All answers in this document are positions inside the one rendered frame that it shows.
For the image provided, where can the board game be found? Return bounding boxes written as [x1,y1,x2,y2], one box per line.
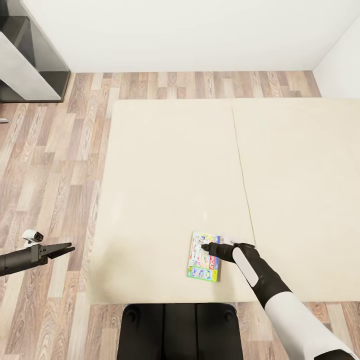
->
[187,231,221,282]

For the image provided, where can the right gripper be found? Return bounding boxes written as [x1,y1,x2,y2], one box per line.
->
[201,242,230,262]

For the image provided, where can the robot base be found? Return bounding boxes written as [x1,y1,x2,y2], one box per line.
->
[116,302,244,360]

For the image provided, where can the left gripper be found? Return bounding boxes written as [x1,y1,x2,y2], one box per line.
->
[5,242,75,275]

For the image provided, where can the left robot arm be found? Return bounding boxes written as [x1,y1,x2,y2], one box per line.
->
[0,229,75,277]

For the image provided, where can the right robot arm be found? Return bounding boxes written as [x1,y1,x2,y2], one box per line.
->
[201,233,360,360]

